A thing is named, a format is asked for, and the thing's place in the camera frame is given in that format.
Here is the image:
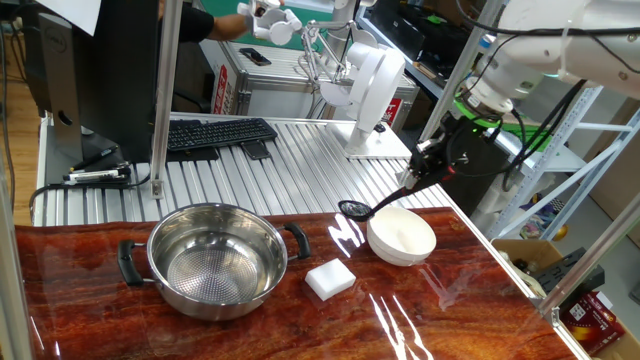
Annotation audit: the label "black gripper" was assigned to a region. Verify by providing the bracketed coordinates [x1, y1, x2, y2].
[403, 115, 489, 190]

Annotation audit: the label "black ladle red tip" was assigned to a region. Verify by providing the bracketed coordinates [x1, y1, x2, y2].
[337, 167, 457, 223]

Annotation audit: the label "white haptic teleoperation device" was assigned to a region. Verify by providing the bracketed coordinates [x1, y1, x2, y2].
[237, 0, 412, 160]

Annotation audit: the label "person bare forearm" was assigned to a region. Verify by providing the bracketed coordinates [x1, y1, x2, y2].
[207, 12, 251, 42]

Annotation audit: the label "white ceramic bowl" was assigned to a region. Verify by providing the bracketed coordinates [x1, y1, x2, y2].
[366, 206, 437, 267]

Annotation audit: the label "person hand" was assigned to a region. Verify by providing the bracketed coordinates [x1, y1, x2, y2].
[247, 2, 269, 31]

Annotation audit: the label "black cabinet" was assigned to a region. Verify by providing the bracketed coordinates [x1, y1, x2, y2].
[399, 84, 510, 217]

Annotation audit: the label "white foam packaging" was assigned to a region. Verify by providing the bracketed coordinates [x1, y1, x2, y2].
[469, 172, 524, 236]

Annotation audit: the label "green folded bag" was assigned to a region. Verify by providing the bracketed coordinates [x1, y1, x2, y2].
[499, 119, 554, 154]

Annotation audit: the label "colourful cloth bag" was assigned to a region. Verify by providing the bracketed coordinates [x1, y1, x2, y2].
[518, 192, 569, 242]

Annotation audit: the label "open cardboard box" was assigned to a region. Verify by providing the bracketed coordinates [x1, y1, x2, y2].
[492, 238, 566, 301]

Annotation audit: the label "white metal shelf rack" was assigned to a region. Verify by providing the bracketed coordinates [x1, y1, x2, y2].
[414, 64, 640, 241]

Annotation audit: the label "black equipment case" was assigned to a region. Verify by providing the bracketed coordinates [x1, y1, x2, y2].
[362, 0, 474, 69]

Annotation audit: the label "white sponge block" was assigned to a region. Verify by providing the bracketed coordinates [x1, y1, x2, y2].
[304, 257, 357, 302]

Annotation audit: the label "grey metal column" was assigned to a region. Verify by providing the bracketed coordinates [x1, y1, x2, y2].
[324, 0, 359, 56]

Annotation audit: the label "black plastic part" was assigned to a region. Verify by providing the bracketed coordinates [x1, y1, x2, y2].
[529, 247, 606, 296]

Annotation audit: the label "silver aluminium case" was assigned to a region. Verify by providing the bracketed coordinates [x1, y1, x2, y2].
[199, 38, 421, 132]

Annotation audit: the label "black smartphone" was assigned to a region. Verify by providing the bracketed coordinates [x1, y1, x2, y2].
[240, 139, 272, 161]
[238, 47, 273, 67]

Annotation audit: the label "black computer keyboard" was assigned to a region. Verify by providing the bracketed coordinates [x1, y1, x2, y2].
[167, 117, 279, 152]

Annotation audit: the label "red printed box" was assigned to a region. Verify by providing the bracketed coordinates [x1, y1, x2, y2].
[559, 292, 627, 356]

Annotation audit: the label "black flat pad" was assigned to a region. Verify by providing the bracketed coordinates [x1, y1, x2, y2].
[166, 147, 221, 163]

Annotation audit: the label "green partition board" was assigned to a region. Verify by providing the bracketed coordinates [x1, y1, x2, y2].
[199, 0, 334, 52]

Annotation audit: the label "tan cardboard box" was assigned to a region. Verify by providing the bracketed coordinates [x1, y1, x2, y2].
[594, 324, 640, 360]

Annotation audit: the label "person black t-shirt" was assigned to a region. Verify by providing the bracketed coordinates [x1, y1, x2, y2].
[158, 0, 216, 44]

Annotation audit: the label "black computer monitor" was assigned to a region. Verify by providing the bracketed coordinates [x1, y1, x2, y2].
[19, 0, 166, 165]

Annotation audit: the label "red brown woodgrain mat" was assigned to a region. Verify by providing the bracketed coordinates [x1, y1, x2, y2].
[14, 207, 581, 360]

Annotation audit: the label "black pen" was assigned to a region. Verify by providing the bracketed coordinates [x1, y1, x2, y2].
[69, 144, 121, 174]

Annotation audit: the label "white marker pen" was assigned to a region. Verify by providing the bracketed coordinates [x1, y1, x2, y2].
[62, 168, 132, 184]

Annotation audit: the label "silver monitor stand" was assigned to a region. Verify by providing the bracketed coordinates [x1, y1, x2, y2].
[38, 12, 85, 162]

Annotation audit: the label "white paper sheet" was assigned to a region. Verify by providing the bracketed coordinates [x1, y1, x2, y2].
[37, 0, 104, 37]

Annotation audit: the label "green wrist adapter ring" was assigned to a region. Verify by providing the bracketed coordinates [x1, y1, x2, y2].
[453, 94, 505, 130]

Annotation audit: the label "aluminium frame post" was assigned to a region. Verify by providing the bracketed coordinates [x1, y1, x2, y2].
[149, 0, 184, 200]
[397, 0, 504, 194]
[0, 159, 32, 360]
[537, 192, 640, 326]

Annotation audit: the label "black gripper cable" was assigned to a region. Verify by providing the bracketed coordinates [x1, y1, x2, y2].
[449, 79, 587, 194]

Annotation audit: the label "aluminium frame rail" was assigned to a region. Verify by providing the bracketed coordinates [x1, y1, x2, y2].
[449, 207, 594, 360]

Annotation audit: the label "stainless steel pot black handles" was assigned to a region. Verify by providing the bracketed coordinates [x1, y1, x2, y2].
[117, 202, 312, 322]

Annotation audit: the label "black table cable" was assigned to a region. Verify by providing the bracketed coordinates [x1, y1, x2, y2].
[28, 172, 152, 225]

